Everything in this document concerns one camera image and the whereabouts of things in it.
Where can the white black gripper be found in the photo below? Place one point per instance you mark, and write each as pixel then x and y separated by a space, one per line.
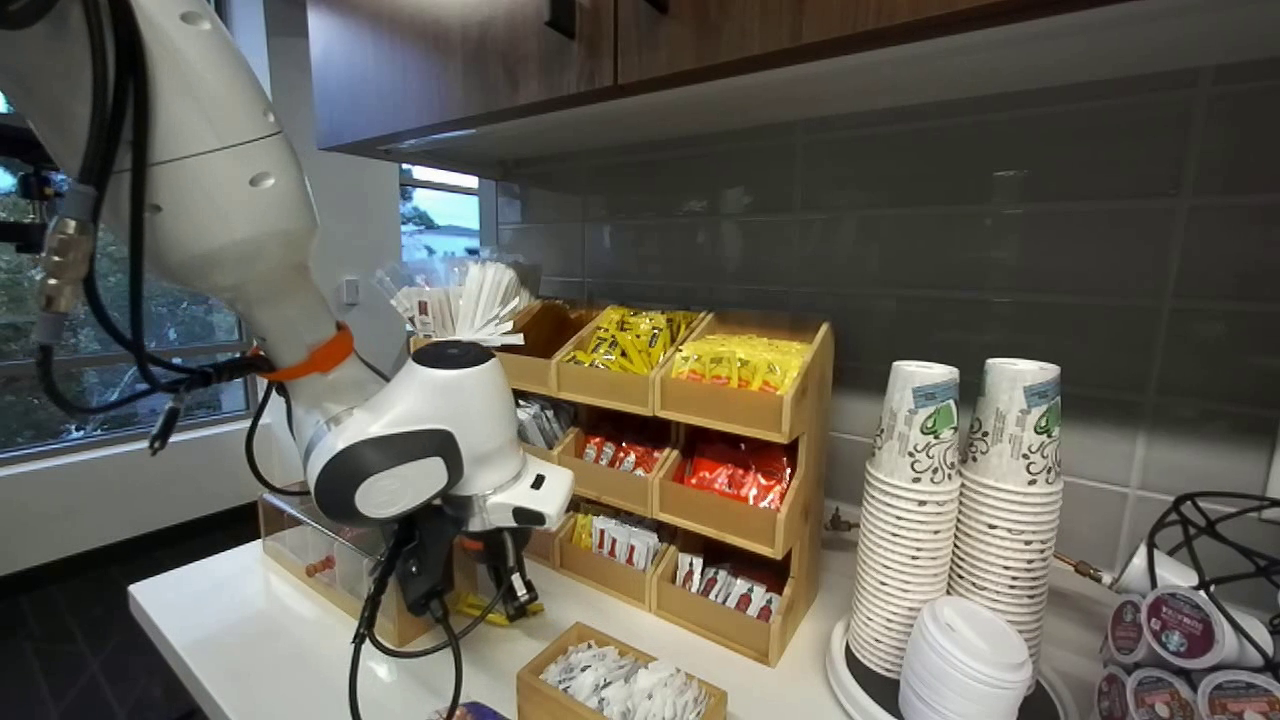
pixel 441 432

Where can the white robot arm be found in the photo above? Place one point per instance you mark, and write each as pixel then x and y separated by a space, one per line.
pixel 155 93

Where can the wooden condiment rack organizer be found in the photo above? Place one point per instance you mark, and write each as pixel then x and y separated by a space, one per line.
pixel 700 560

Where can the clear plastic container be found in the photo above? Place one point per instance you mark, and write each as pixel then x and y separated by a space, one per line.
pixel 336 564

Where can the red sachets middle bin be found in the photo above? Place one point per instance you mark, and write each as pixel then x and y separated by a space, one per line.
pixel 623 453

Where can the wooden tray box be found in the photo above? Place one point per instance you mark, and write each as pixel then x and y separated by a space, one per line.
pixel 541 701

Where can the white sugar packets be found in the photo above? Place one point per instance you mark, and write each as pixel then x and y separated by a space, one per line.
pixel 623 685

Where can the yellow sachets middle bin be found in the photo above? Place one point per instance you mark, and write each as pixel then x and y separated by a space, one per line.
pixel 628 340

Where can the red ketchup sachets right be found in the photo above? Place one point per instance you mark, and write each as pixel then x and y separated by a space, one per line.
pixel 751 474

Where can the yellow mustard sachets right bin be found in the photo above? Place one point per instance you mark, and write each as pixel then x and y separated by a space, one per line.
pixel 741 360

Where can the left paper cup stack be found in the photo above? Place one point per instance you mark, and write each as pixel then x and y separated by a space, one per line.
pixel 911 512

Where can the paper cup stack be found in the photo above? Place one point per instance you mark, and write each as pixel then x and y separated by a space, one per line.
pixel 911 512
pixel 1009 493

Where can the dark wooden upper cabinet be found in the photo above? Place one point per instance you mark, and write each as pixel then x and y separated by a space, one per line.
pixel 411 71

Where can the white cup lids stack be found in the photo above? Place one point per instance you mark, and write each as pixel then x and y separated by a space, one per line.
pixel 960 667

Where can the right paper cup stack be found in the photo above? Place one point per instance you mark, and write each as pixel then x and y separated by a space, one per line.
pixel 1009 493

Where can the coffee pod purple lid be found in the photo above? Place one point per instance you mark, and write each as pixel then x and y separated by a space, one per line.
pixel 1180 629

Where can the black wire pod basket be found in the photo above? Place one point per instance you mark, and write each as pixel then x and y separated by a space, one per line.
pixel 1213 539

